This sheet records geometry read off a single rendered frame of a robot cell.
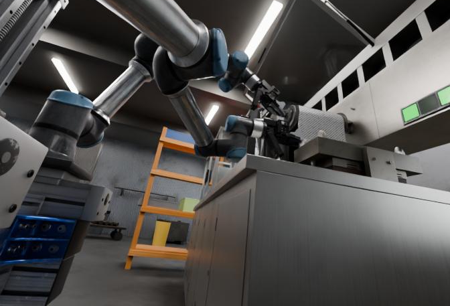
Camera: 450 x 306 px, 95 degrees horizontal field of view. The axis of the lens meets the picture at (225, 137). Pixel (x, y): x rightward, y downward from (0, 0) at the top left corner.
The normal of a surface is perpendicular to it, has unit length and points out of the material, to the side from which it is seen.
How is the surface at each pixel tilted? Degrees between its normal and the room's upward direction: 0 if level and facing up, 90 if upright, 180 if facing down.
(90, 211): 90
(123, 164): 90
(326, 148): 90
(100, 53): 90
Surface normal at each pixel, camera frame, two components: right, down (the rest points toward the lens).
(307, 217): 0.20, -0.37
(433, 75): -0.97, -0.19
